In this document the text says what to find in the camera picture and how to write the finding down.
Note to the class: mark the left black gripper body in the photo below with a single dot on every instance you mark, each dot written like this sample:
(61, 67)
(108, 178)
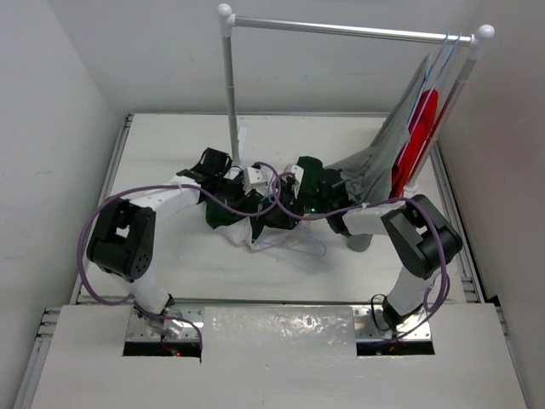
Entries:
(230, 188)

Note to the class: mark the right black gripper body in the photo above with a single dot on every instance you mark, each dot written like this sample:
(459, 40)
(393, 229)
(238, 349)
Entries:
(312, 203)

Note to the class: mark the light blue hanger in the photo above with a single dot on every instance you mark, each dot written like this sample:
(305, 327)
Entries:
(276, 230)

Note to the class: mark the green and white t shirt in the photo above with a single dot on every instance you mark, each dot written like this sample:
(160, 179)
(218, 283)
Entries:
(264, 213)

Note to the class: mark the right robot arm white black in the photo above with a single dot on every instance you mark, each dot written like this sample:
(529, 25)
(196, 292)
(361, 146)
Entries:
(424, 241)

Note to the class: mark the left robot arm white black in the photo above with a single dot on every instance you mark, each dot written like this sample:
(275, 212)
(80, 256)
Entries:
(123, 239)

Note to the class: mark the grey t shirt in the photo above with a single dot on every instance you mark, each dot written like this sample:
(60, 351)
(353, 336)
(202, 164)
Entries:
(367, 173)

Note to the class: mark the red t shirt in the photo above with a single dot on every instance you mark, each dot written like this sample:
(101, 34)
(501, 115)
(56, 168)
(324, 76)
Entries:
(420, 128)

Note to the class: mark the blue hanger with red shirt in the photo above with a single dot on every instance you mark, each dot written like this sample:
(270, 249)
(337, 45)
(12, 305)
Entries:
(435, 80)

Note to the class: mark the blue hanger with grey shirt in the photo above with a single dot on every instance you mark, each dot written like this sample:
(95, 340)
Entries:
(427, 74)

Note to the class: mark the white metal clothes rack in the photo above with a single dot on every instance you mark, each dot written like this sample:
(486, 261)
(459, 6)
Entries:
(476, 44)

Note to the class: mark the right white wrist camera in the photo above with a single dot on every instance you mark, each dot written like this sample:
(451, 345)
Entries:
(297, 172)

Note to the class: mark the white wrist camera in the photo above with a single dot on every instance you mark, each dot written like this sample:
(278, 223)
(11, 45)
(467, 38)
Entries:
(297, 172)
(254, 179)

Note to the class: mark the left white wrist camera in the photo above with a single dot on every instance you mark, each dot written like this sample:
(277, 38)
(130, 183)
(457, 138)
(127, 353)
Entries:
(254, 179)

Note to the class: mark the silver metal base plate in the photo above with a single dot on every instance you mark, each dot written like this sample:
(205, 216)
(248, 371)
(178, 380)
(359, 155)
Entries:
(359, 321)

